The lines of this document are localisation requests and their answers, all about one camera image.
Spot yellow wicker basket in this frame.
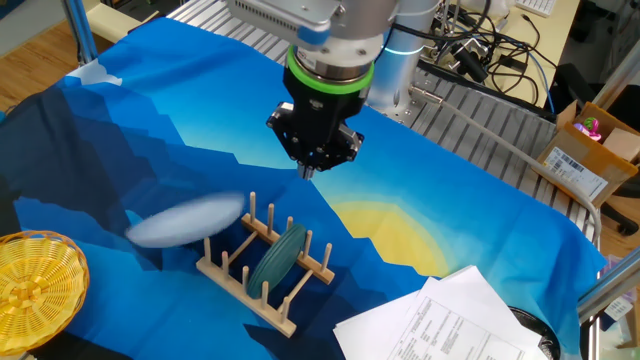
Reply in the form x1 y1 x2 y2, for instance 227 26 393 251
0 229 92 358

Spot black chair base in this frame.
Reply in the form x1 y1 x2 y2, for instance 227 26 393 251
598 175 640 237

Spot white keyboard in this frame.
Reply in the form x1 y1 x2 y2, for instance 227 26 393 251
514 0 558 18

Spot blue landscape print tablecloth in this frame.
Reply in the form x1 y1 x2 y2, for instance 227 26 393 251
0 17 609 360

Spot beige desk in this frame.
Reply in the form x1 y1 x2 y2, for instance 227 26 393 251
439 0 582 109

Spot printed paper sheet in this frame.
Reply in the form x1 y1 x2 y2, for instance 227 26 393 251
385 294 527 360

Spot dark green round plate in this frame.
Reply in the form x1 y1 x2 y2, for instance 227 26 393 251
246 222 308 301

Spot wooden dish rack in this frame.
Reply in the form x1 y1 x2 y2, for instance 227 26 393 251
195 190 337 340

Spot blue cable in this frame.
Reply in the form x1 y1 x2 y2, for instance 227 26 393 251
523 48 557 114

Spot black round object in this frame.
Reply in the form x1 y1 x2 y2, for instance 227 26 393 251
507 305 563 360

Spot aluminium frame post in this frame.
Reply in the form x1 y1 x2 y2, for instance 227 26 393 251
61 0 100 67
591 48 640 110
576 246 640 325

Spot pink and green toy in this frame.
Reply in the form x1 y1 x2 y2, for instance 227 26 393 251
572 116 603 143

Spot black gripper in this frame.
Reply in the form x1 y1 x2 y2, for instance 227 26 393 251
265 67 374 181

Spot white round plate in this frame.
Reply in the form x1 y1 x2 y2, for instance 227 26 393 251
124 191 247 250

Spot brown cardboard box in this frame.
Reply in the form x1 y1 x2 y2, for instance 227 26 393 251
531 100 640 209

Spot black cable tangle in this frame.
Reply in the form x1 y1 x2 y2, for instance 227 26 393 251
428 0 557 97

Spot grey flexible hose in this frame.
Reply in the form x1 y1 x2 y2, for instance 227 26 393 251
409 85 603 247

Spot beige wooden board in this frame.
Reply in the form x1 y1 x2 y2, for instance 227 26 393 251
83 1 161 45

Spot blank white paper sheet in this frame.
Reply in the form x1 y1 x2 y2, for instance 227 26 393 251
332 264 550 360

